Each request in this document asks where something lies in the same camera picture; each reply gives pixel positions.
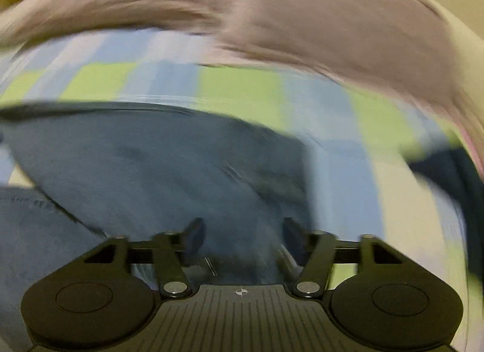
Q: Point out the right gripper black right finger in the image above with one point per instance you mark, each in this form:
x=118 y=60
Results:
x=313 y=254

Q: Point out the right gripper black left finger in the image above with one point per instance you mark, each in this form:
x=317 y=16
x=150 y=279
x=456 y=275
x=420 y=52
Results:
x=169 y=253

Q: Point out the blue denim jeans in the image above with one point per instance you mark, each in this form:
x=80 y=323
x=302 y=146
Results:
x=136 y=170

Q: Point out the checkered bed sheet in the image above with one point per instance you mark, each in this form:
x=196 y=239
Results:
x=359 y=139

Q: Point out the dark navy garment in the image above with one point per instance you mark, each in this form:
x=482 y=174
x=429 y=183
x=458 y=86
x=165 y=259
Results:
x=454 y=172

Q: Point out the mauve pillow near headboard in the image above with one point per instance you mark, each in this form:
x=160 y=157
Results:
x=414 y=49

